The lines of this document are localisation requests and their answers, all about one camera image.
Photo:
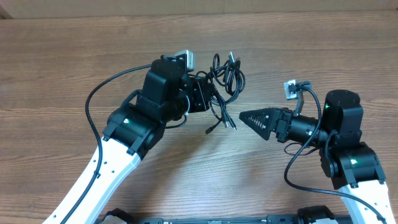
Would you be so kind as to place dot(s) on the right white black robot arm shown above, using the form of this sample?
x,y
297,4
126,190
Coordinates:
x,y
353,167

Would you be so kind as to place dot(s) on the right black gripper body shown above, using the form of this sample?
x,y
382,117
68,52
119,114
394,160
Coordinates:
x,y
284,117

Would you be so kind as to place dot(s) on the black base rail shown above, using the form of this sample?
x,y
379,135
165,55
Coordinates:
x,y
310,215

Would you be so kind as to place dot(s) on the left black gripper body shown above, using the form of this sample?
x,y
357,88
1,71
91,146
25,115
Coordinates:
x,y
193,96

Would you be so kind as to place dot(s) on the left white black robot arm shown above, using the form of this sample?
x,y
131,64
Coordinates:
x,y
168,94

